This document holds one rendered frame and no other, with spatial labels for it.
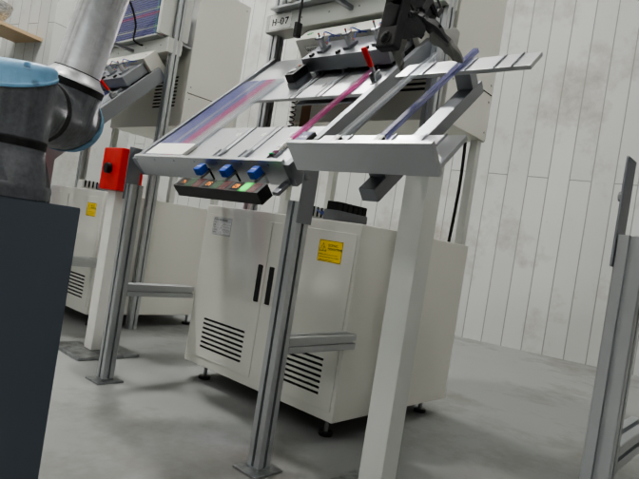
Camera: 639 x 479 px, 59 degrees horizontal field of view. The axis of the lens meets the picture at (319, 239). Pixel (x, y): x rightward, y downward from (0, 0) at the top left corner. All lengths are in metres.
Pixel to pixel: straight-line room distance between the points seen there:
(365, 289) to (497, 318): 2.77
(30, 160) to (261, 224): 0.94
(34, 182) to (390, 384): 0.79
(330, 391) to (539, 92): 3.29
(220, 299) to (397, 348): 0.87
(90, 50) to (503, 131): 3.60
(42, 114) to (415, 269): 0.76
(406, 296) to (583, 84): 3.40
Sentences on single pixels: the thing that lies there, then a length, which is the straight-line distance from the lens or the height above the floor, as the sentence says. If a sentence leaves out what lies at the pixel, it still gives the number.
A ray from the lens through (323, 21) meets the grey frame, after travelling 2.10.
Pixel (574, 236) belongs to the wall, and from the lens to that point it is 4.25.
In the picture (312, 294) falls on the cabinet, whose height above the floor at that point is 0.40.
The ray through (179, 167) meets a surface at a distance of 1.69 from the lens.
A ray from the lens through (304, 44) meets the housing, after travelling 2.07.
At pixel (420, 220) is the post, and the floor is 0.63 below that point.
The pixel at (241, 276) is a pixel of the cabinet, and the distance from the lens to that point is 1.87.
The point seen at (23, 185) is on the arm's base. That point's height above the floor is 0.57.
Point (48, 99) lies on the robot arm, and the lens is 1.07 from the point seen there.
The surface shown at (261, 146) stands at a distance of 1.52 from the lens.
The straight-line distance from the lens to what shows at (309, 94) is 1.75.
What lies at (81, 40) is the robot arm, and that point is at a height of 0.86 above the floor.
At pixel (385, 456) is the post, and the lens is 1.29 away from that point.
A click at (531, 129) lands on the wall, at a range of 4.40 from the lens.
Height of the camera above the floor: 0.56
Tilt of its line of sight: level
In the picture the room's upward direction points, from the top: 9 degrees clockwise
